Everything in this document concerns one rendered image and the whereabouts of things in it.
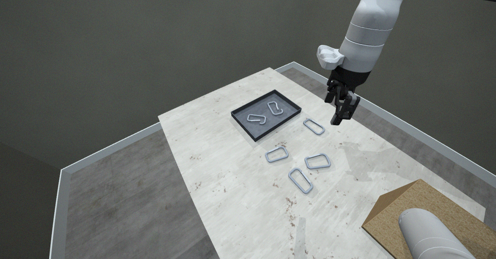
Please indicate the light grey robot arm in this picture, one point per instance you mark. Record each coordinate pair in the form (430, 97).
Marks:
(426, 236)

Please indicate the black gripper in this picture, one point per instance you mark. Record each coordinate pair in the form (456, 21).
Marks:
(343, 88)

